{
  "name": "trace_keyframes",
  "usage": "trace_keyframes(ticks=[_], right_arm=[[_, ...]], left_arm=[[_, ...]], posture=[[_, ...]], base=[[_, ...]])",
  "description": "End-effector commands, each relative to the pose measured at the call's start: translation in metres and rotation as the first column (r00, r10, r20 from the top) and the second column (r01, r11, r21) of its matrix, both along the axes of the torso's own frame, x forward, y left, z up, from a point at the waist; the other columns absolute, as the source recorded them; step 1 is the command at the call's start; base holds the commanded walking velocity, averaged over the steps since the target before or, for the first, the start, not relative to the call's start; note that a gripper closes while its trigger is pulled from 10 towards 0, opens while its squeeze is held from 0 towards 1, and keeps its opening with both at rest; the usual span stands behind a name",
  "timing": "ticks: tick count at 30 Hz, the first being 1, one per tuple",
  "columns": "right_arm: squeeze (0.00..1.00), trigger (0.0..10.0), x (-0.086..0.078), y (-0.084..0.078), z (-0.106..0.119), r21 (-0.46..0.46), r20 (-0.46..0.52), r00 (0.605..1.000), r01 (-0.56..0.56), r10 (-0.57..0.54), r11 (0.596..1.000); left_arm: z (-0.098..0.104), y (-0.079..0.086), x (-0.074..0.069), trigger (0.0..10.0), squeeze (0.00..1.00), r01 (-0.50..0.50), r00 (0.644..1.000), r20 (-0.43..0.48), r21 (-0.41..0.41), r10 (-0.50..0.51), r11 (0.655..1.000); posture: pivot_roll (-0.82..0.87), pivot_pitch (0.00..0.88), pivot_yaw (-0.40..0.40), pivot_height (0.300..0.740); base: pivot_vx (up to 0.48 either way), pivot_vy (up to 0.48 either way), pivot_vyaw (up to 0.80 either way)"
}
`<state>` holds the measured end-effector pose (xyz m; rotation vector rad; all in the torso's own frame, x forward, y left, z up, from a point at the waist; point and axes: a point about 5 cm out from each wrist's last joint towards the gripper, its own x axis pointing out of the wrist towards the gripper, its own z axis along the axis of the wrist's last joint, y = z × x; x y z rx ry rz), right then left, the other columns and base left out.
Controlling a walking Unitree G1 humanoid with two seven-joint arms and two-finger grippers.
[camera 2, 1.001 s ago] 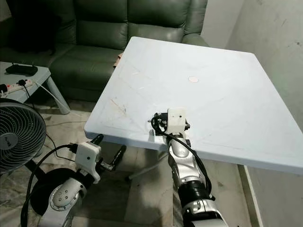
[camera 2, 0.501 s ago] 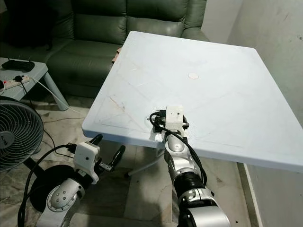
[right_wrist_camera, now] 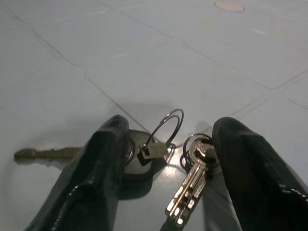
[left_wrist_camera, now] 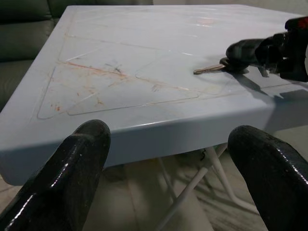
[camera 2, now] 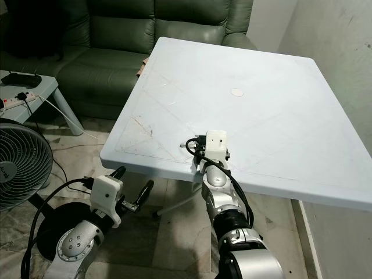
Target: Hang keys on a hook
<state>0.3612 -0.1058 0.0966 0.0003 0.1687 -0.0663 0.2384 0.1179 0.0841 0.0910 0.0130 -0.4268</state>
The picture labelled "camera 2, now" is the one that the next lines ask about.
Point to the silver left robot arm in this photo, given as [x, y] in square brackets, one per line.
[77, 247]

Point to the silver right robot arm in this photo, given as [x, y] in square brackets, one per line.
[216, 186]

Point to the white plastic table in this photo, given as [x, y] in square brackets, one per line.
[267, 128]

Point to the black standing fan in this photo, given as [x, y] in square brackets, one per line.
[23, 165]

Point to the small brown cloth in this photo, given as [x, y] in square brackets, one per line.
[142, 65]

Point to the green leather sofa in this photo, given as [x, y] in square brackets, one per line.
[104, 64]

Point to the small grey side table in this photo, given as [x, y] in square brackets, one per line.
[43, 90]

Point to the black power plug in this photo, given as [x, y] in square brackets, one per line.
[23, 96]

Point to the white power strip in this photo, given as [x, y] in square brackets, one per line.
[16, 102]

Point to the black handheld controller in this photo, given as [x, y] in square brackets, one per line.
[20, 79]

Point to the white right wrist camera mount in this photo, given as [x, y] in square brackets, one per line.
[216, 144]

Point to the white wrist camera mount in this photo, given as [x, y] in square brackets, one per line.
[106, 195]
[216, 144]

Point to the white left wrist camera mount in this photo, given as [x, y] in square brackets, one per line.
[106, 195]

